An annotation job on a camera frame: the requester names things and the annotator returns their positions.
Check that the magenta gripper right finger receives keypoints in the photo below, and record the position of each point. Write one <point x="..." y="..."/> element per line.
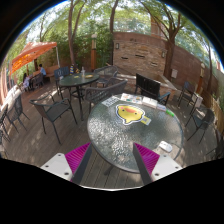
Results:
<point x="146" y="160"/>

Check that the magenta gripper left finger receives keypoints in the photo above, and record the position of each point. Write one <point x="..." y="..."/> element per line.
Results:
<point x="77" y="160"/>

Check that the white computer mouse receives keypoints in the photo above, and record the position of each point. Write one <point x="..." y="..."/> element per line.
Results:
<point x="165" y="146"/>

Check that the round glass patio table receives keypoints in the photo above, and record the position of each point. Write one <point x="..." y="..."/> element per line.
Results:
<point x="114" y="141"/>

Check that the green small object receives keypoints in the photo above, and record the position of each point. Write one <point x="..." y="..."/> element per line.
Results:
<point x="170" y="113"/>

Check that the white book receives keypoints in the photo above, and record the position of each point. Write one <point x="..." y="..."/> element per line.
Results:
<point x="149" y="102"/>

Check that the dark armchair left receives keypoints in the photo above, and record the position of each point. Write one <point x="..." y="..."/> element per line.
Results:
<point x="52" y="112"/>

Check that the dark wicker chair near table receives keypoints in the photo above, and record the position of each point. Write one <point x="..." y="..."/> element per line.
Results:
<point x="96" y="95"/>

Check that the colourful flat box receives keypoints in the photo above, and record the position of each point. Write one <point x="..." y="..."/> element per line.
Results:
<point x="131" y="98"/>

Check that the white patterned booklet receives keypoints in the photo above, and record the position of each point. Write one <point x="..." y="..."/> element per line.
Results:
<point x="110" y="101"/>

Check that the black bench chair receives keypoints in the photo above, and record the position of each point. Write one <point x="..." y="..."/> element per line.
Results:
<point x="150" y="88"/>

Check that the dark chair left edge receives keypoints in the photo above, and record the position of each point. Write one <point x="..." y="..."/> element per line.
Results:
<point x="16" y="111"/>

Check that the dark round far table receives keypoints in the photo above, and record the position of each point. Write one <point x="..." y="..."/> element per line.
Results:
<point x="74" y="84"/>

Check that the dark chair far right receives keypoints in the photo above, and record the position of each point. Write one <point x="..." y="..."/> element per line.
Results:
<point x="187" y="92"/>

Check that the blue chair far left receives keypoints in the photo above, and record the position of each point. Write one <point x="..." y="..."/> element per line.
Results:
<point x="59" y="74"/>

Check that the dark chair behind far table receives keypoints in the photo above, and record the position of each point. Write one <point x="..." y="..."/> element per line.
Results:
<point x="106" y="73"/>

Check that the seated person blue shirt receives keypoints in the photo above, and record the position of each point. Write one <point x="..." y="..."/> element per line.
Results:
<point x="42" y="70"/>

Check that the orange canopy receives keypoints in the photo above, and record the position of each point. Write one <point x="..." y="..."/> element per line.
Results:
<point x="30" y="52"/>

